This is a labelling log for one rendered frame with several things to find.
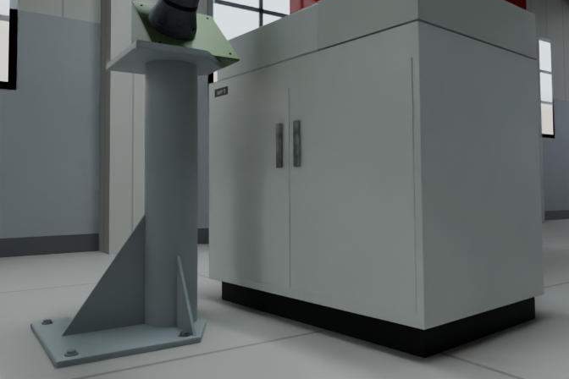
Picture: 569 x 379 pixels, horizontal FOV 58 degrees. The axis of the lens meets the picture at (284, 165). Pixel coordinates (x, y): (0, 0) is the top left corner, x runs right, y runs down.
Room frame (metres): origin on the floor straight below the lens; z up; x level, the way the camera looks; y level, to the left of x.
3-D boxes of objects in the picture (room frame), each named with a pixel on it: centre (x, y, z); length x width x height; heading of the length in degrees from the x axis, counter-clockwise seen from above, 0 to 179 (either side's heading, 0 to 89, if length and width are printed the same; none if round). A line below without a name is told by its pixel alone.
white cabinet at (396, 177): (1.78, -0.25, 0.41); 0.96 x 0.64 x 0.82; 40
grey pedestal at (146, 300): (1.54, 0.44, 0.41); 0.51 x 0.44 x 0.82; 123
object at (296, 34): (1.73, 0.04, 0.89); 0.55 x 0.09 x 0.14; 40
